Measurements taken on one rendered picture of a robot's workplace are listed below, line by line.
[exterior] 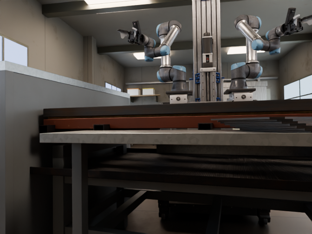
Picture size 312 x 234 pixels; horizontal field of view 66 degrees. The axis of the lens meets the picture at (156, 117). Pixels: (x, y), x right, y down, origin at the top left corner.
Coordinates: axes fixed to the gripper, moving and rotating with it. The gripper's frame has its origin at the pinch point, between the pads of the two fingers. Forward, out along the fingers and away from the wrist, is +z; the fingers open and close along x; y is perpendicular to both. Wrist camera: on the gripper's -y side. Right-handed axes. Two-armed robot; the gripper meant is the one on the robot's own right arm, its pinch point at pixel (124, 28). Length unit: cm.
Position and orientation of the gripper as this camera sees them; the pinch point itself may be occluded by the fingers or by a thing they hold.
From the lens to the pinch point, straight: 184.1
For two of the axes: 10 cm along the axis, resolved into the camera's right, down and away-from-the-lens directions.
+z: -5.7, -0.1, -8.2
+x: -8.2, -1.1, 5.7
